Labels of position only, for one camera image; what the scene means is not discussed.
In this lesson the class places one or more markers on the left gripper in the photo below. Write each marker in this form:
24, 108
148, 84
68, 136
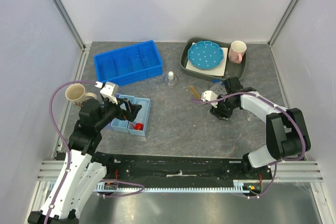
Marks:
122, 114

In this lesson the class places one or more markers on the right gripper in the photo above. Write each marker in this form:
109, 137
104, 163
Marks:
217, 112

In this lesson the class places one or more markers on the dropper bottle white cap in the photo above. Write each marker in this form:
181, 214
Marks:
170, 79

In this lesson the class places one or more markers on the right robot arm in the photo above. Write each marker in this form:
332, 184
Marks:
286, 132

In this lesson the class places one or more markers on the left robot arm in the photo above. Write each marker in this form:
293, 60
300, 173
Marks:
83, 167

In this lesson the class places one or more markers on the purple small box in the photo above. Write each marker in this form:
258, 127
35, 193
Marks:
118, 96

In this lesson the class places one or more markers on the clear test tube rack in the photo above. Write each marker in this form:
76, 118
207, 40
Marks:
218, 89

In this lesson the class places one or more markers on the light blue middle box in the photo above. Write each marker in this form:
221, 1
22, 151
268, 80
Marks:
122, 126

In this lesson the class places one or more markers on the light blue box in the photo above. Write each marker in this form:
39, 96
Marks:
122, 126
141, 133

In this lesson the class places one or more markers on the light blue right box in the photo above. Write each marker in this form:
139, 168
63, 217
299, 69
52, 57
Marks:
141, 133

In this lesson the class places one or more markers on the white square plate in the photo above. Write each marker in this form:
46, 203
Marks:
218, 71

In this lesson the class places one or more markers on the grey oval tray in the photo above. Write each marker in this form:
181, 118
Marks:
231, 69

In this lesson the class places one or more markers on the blue divided plastic bin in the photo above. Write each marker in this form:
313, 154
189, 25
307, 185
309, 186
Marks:
129, 64

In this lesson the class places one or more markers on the beige floral mug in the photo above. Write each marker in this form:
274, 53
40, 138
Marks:
77, 94

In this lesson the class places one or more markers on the pink mug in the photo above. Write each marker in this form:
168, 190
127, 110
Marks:
237, 51

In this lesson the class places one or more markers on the blue dotted plate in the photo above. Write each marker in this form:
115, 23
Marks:
205, 55

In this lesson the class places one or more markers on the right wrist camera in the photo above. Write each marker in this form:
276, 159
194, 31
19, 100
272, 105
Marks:
209, 96

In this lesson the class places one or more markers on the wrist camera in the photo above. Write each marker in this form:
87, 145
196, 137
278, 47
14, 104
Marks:
109, 92
209, 96

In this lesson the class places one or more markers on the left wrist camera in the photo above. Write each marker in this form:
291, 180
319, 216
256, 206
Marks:
109, 92

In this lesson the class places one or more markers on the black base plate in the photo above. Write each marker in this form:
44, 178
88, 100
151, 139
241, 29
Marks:
173, 172

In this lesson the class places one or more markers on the light blue cable duct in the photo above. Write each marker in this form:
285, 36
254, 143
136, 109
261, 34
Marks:
237, 187

